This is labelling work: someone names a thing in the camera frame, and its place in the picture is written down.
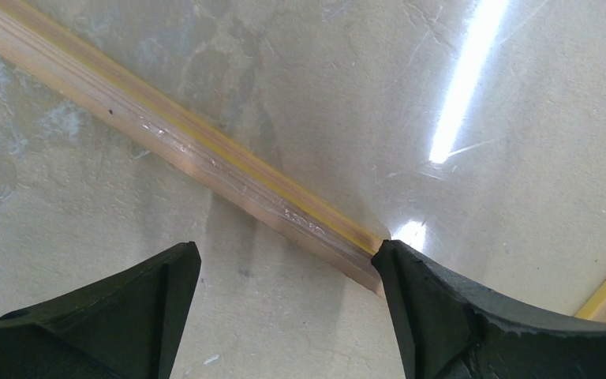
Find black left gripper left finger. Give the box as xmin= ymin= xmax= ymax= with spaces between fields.
xmin=0 ymin=242 xmax=201 ymax=378

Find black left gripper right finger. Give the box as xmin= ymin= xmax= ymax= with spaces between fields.
xmin=372 ymin=240 xmax=606 ymax=378

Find clear plastic glazing sheet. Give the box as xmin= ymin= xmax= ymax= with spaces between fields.
xmin=0 ymin=0 xmax=606 ymax=315

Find yellow wooden picture frame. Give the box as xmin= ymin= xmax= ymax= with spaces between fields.
xmin=0 ymin=0 xmax=606 ymax=328

